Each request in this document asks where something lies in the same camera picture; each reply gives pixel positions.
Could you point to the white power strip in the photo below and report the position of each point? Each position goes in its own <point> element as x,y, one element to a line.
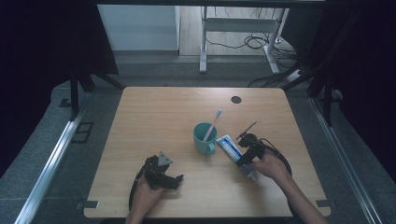
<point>294,75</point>

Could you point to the person's right hand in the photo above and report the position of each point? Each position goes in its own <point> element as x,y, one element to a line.
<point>271,168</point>

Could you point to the black round table grommet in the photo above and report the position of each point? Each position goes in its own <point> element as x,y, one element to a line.
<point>236,99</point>

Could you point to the white desk frame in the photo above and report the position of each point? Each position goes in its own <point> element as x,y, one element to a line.
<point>239,25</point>

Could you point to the white toothbrush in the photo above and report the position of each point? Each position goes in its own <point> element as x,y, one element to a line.
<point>214,121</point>

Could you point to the black curtain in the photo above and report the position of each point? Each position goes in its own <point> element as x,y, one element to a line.
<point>37,62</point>
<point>364,62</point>

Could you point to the aluminium rail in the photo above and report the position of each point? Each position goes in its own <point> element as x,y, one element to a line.
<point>345,161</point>
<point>49,165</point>

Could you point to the black table corner bracket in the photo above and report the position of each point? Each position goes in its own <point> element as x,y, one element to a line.
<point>88,204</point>
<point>323,203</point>

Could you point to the black metal stand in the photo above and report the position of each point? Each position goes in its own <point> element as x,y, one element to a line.
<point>327,99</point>
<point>74,93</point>

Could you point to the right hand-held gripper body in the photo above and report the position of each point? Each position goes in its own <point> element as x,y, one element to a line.
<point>252,146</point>

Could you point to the toothpaste tube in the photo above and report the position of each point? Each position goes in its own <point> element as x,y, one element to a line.
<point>229,146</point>

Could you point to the teal cup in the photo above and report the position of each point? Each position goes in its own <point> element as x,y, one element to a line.
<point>204,144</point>

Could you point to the person's left hand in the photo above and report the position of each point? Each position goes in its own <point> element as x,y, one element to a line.
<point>146,196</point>

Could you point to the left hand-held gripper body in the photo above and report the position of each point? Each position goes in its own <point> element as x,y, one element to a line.
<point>157,169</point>

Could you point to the white cabinet panel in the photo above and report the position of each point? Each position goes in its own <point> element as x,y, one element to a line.
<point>138,28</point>

